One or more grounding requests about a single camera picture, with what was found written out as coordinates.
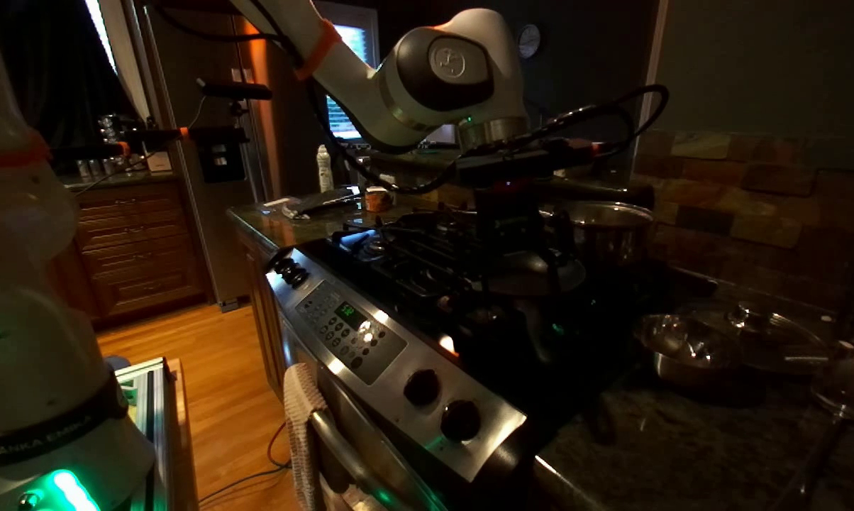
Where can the wooden kitchen cabinet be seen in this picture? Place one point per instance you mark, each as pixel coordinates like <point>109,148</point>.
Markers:
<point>144,245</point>

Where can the small cup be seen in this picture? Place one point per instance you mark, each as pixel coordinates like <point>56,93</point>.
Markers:
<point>375,201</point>

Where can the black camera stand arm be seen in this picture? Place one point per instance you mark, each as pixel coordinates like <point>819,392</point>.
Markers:
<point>161,134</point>

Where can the steel pan with glass lid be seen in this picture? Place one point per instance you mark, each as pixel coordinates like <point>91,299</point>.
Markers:
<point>775,330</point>
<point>684,350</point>

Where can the white dish towel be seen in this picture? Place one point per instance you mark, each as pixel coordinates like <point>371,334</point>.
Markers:
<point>301,388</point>

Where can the black stove knob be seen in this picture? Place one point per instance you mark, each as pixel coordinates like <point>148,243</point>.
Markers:
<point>287,265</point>
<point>300,279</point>
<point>422,388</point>
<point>462,422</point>

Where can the steel pot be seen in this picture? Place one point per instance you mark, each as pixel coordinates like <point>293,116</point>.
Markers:
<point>614,236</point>

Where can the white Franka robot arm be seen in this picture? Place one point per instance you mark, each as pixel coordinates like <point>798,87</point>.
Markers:
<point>399,96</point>

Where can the bright doorway window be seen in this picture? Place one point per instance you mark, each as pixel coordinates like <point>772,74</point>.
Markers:
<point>355,57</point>

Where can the black gas stove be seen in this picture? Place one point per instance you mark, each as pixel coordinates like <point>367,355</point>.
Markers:
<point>351,330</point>

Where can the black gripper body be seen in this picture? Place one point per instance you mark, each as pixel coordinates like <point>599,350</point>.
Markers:
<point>511,215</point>

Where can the black camera bar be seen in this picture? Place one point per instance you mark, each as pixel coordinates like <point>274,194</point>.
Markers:
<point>238,90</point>

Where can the black frying pan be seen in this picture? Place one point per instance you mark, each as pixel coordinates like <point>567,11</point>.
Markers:
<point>541,273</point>

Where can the white plastic bottle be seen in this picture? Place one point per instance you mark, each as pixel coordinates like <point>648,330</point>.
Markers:
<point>324,174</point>

